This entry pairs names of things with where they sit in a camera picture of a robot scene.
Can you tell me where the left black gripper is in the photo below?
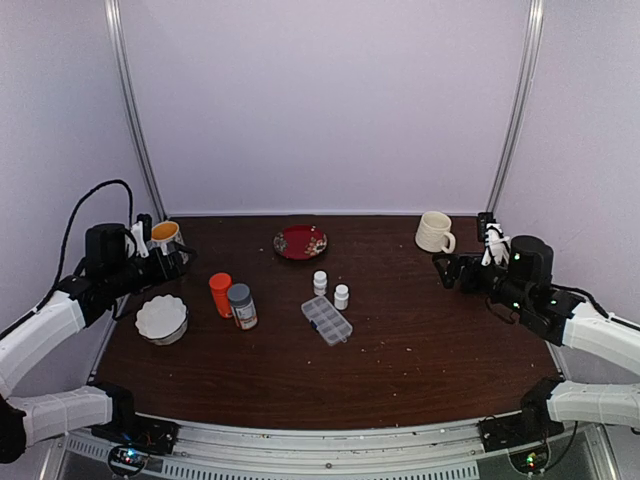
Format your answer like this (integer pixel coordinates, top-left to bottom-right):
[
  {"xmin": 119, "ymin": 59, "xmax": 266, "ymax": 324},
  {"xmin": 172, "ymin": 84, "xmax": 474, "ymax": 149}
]
[{"xmin": 106, "ymin": 240, "xmax": 197, "ymax": 298}]

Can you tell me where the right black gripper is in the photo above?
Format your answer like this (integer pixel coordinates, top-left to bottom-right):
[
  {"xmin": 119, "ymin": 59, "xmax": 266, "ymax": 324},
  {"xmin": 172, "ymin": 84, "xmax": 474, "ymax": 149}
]
[{"xmin": 433, "ymin": 252, "xmax": 531, "ymax": 316}]

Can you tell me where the grey lid pill bottle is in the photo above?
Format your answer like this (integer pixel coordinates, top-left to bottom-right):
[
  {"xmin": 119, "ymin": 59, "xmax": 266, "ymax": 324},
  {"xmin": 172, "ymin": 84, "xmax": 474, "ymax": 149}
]
[{"xmin": 227, "ymin": 283, "xmax": 258, "ymax": 331}]

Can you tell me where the white pill bottle front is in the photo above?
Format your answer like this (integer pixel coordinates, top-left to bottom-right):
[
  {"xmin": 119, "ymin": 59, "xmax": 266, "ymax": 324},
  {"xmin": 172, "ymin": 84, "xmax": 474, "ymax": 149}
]
[{"xmin": 334, "ymin": 284, "xmax": 350, "ymax": 311}]

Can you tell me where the white pill bottle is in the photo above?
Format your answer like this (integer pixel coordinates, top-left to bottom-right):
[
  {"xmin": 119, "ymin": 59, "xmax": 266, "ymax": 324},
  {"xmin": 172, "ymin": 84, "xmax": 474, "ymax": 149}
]
[
  {"xmin": 313, "ymin": 270, "xmax": 328, "ymax": 296},
  {"xmin": 334, "ymin": 284, "xmax": 350, "ymax": 311}
]

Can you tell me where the clear plastic pill organizer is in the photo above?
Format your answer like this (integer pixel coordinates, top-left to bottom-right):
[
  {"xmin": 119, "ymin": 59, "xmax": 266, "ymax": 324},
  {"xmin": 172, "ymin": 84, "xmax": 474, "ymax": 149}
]
[{"xmin": 301, "ymin": 296, "xmax": 353, "ymax": 346}]

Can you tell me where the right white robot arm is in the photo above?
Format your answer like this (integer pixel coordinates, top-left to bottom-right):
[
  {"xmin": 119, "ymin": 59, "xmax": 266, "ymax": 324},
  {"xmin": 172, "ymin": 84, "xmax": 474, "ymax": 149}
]
[{"xmin": 432, "ymin": 235, "xmax": 639, "ymax": 442}]

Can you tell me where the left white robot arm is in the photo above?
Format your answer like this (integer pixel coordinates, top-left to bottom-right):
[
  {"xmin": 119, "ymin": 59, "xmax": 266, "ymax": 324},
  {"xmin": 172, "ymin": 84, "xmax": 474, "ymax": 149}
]
[{"xmin": 1, "ymin": 221, "xmax": 197, "ymax": 464}]

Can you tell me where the yellow interior floral mug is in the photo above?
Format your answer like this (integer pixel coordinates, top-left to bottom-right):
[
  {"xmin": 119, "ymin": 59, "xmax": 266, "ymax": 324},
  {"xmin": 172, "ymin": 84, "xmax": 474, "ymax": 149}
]
[{"xmin": 151, "ymin": 220, "xmax": 184, "ymax": 265}]

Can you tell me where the cream textured mug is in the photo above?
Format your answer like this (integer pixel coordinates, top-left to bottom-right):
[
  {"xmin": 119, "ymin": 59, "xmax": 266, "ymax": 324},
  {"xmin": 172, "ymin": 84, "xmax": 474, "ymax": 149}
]
[{"xmin": 414, "ymin": 211, "xmax": 456, "ymax": 254}]

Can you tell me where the orange pill bottle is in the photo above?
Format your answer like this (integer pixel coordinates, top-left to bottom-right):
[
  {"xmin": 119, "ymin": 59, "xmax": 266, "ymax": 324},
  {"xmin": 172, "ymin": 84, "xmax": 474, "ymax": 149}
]
[{"xmin": 209, "ymin": 272, "xmax": 233, "ymax": 319}]

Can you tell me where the white scalloped bowl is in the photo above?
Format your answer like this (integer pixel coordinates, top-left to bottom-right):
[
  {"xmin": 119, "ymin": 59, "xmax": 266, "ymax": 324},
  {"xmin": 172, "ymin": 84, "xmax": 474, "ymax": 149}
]
[{"xmin": 135, "ymin": 295, "xmax": 188, "ymax": 346}]

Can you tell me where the red floral plate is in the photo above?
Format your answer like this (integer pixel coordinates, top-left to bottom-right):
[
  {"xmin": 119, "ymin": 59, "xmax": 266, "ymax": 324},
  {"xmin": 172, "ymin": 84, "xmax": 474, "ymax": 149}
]
[{"xmin": 272, "ymin": 225, "xmax": 328, "ymax": 260}]

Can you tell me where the white pill bottle rear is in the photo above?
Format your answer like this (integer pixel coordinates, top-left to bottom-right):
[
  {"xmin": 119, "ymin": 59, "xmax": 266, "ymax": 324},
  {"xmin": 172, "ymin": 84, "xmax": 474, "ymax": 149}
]
[{"xmin": 313, "ymin": 270, "xmax": 328, "ymax": 296}]

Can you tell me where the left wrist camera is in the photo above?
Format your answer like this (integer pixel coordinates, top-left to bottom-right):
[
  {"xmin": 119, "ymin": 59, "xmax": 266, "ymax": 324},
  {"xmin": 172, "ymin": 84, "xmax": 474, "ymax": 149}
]
[{"xmin": 130, "ymin": 213, "xmax": 152, "ymax": 258}]

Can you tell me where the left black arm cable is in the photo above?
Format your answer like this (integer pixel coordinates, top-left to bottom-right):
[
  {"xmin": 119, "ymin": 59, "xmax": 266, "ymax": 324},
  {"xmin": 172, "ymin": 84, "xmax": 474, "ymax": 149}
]
[{"xmin": 29, "ymin": 179, "xmax": 135, "ymax": 311}]

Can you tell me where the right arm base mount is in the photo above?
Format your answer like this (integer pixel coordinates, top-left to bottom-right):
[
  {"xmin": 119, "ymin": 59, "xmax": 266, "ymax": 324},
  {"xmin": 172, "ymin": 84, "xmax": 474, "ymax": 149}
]
[{"xmin": 478, "ymin": 377, "xmax": 564, "ymax": 452}]

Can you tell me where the front aluminium rail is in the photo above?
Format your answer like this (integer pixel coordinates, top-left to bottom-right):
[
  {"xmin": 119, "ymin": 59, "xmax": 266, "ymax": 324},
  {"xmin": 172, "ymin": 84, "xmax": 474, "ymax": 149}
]
[{"xmin": 42, "ymin": 419, "xmax": 621, "ymax": 480}]

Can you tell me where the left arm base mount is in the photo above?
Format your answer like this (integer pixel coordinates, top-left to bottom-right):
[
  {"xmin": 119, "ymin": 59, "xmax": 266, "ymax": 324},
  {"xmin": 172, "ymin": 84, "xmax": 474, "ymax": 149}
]
[{"xmin": 90, "ymin": 382, "xmax": 179, "ymax": 456}]

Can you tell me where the left aluminium frame post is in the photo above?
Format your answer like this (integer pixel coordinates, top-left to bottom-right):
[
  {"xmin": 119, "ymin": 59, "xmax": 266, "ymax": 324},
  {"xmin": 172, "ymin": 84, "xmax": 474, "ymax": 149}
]
[{"xmin": 104, "ymin": 0, "xmax": 167, "ymax": 220}]

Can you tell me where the aluminium frame post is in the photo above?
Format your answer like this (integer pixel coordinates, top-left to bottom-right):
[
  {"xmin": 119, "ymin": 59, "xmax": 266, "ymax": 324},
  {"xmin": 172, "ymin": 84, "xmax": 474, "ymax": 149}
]
[
  {"xmin": 486, "ymin": 0, "xmax": 545, "ymax": 212},
  {"xmin": 104, "ymin": 0, "xmax": 167, "ymax": 220}
]

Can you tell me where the right aluminium frame post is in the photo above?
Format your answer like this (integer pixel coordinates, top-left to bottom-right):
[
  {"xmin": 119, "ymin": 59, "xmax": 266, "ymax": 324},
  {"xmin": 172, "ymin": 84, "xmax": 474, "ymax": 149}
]
[{"xmin": 486, "ymin": 0, "xmax": 545, "ymax": 212}]

